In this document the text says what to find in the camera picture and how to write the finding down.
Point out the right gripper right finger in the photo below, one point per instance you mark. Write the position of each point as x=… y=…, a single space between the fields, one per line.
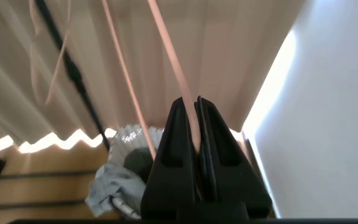
x=235 y=183

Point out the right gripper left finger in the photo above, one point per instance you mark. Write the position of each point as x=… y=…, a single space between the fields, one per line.
x=169 y=180

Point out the pink clothes hanger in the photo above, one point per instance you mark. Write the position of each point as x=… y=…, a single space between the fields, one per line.
x=171 y=57
x=58 y=59

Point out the white laundry basket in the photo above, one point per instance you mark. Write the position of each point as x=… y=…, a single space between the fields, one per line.
x=129 y=137

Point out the black clothes rack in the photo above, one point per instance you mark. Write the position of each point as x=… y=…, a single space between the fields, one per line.
x=73 y=74

